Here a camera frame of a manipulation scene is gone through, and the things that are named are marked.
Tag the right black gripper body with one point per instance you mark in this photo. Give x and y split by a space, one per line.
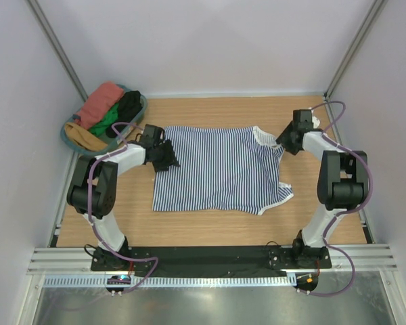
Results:
286 139

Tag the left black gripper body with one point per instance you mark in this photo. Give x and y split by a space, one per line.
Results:
154 146

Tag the blue white striped tank top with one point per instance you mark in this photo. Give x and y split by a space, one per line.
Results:
234 169

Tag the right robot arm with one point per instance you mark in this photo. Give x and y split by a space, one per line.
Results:
344 182

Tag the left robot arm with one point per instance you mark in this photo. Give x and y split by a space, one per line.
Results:
93 187

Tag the black tank top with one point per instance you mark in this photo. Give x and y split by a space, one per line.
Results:
128 107

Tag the green tank top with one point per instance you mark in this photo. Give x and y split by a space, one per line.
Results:
109 118

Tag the pink tank top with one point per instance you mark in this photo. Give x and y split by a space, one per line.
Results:
98 104

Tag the tan tank top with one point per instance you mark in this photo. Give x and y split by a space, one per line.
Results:
83 138

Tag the teal plastic laundry basket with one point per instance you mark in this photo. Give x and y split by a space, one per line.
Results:
121 129

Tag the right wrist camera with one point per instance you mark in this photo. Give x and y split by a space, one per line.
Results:
315 120

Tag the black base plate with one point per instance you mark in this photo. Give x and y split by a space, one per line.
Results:
215 261

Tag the slotted cable duct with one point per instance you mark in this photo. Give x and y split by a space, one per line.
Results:
123 281

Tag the right corner aluminium post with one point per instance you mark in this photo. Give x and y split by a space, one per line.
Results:
369 20

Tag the corner aluminium post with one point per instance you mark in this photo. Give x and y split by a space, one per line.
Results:
369 20
53 40

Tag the aluminium frame rail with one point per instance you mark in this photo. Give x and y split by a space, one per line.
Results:
365 257

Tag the left corner aluminium post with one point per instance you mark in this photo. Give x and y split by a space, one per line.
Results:
53 40

